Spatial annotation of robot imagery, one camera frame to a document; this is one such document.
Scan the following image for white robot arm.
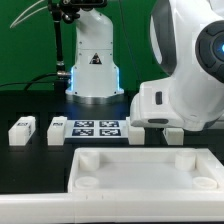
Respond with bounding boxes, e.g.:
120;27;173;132
66;0;224;131

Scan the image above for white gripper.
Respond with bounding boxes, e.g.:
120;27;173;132
130;80;185;128

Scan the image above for black camera stand pole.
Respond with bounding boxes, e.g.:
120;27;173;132
47;0;80;93

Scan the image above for black cable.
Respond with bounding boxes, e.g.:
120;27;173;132
0;72;59;91

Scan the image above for fiducial marker sheet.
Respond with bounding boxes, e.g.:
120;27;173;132
65;120;127;139

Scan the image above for white desk top tray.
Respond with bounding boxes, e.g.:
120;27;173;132
68;147;224;192

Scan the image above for white front rail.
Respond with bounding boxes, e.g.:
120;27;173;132
0;191;224;224

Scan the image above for white cables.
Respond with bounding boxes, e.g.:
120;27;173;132
9;0;50;30

